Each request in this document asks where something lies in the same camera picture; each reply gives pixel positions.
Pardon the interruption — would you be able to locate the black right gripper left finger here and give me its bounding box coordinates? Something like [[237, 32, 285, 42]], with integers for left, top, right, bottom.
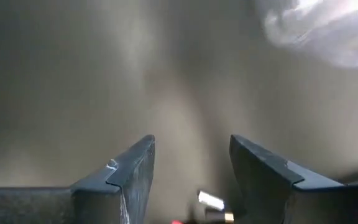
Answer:
[[70, 134, 156, 224]]

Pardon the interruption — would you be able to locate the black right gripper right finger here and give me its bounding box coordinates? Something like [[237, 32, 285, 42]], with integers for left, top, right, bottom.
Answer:
[[229, 134, 351, 224]]

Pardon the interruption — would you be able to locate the white cylindrical battery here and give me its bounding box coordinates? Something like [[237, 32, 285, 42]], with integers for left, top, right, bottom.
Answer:
[[196, 189, 226, 212]]

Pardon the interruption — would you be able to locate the black copper-top battery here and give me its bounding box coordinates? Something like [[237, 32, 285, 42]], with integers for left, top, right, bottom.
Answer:
[[204, 210, 235, 224]]

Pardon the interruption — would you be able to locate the clear plastic bin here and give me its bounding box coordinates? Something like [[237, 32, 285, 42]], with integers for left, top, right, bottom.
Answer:
[[255, 0, 358, 68]]

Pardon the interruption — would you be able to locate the black table mat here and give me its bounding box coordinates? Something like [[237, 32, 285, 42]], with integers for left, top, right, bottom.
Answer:
[[0, 0, 358, 224]]

